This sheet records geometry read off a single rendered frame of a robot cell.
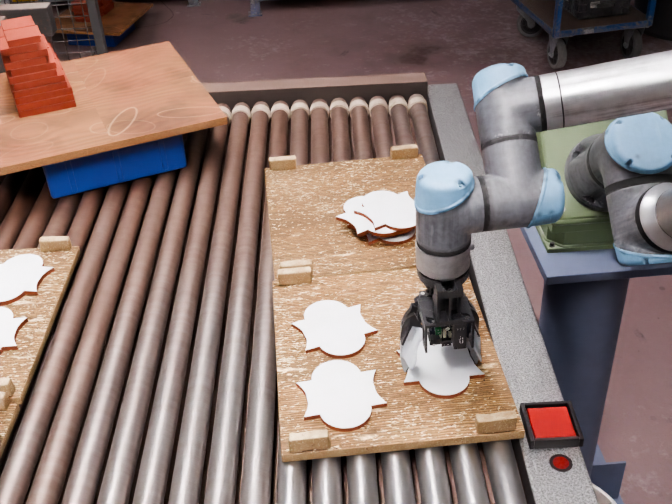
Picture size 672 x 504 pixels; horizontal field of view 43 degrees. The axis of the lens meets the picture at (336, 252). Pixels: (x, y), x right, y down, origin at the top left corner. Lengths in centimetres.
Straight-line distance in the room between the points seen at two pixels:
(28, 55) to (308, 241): 76
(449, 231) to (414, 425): 31
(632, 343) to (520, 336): 148
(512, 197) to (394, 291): 43
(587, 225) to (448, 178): 66
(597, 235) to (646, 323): 128
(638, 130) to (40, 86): 125
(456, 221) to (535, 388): 36
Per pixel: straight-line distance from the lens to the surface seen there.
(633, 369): 282
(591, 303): 181
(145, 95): 203
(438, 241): 113
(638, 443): 260
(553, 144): 173
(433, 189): 109
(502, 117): 116
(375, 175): 183
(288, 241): 163
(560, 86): 117
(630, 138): 152
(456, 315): 122
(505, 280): 157
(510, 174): 114
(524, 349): 143
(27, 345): 151
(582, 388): 197
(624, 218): 151
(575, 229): 172
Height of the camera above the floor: 186
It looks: 35 degrees down
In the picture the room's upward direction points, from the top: 3 degrees counter-clockwise
